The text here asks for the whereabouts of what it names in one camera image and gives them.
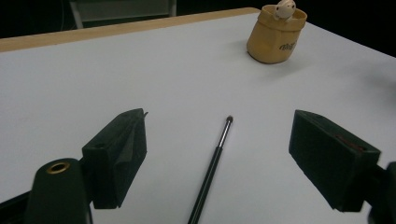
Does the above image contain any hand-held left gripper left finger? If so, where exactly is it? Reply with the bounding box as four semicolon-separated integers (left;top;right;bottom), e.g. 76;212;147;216
81;107;149;210

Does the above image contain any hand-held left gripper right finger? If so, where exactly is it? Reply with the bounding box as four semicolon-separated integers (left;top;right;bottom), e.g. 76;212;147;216
288;109;382;213

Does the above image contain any black pen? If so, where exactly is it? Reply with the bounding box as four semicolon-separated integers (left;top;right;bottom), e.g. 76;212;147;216
187;115;234;224

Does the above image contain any yellow pen holder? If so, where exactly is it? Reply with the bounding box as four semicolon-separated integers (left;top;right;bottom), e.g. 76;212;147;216
246;4;308;65

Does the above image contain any small white animal figurine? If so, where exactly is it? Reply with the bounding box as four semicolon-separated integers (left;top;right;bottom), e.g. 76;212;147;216
273;0;297;22

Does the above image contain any grey metal table frame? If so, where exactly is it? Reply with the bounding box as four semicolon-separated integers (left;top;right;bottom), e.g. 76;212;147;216
68;0;177;30

